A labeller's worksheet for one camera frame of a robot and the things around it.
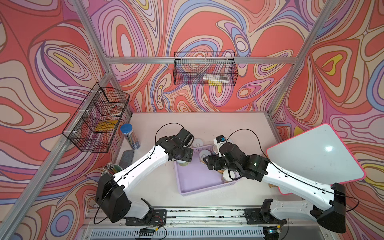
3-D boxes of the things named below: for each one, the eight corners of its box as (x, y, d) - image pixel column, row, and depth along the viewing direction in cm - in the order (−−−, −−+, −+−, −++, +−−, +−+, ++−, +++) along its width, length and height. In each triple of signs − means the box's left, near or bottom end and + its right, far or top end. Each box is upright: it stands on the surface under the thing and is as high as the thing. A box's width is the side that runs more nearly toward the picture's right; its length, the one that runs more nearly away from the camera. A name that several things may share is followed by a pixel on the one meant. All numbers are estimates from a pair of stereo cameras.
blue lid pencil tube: (133, 153, 101) (121, 135, 85) (130, 143, 107) (119, 123, 91) (142, 150, 103) (132, 131, 87) (138, 139, 109) (129, 120, 93)
